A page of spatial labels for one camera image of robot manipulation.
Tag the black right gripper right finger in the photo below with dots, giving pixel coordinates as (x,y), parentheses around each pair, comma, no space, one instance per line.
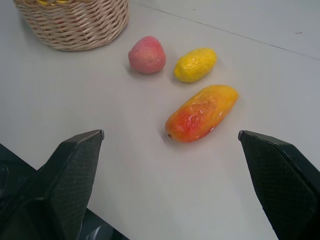
(280,185)

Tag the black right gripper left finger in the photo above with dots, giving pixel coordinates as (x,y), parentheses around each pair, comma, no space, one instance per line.
(67,180)

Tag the woven wicker basket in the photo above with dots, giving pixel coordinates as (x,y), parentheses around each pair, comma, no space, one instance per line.
(75,23)

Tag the yellow object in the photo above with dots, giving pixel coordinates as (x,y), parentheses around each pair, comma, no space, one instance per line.
(47,2)

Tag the orange yellow mango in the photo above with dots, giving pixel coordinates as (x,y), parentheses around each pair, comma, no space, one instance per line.
(202,113)

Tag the yellow lemon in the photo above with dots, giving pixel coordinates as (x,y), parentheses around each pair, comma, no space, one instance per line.
(195,65)

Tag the red pink apple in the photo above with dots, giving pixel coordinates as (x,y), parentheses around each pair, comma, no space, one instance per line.
(147,55)

